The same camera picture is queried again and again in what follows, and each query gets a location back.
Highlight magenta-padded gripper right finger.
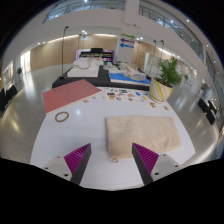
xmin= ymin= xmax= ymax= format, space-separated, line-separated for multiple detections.
xmin=131 ymin=142 xmax=184 ymax=186

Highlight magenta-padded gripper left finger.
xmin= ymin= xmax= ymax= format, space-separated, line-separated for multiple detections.
xmin=42 ymin=142 xmax=93 ymax=186

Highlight beige towel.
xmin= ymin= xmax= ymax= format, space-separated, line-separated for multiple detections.
xmin=105 ymin=115 xmax=183 ymax=162

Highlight pink rectangular board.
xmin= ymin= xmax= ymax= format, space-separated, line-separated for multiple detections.
xmin=42 ymin=78 xmax=103 ymax=115

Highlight potted plant in striped pot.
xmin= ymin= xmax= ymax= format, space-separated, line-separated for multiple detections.
xmin=148 ymin=55 xmax=183 ymax=104

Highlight black display table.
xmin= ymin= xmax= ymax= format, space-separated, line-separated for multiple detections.
xmin=51 ymin=64 xmax=152 ymax=92

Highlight blue mat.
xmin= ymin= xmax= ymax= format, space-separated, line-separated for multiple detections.
xmin=109 ymin=72 xmax=152 ymax=85

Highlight white building model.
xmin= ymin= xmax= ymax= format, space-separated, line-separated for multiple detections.
xmin=119 ymin=62 xmax=148 ymax=82

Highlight white padded display piece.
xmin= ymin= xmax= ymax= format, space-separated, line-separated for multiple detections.
xmin=67 ymin=57 xmax=104 ymax=78

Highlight black draped side tables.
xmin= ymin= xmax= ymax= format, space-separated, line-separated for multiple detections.
xmin=0 ymin=83 xmax=18 ymax=111

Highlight black microphone stand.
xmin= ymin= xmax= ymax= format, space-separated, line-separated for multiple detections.
xmin=59 ymin=25 xmax=70 ymax=80

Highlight black piano with purple screen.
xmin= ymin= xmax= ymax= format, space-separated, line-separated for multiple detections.
xmin=79 ymin=47 xmax=116 ymax=63

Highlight blue arrow sign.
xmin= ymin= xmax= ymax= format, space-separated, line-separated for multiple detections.
xmin=119 ymin=42 xmax=135 ymax=50

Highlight purple arrow sign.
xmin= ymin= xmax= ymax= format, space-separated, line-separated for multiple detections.
xmin=119 ymin=37 xmax=136 ymax=45

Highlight green arrow sign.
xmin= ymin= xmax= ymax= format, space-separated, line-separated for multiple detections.
xmin=120 ymin=32 xmax=137 ymax=40

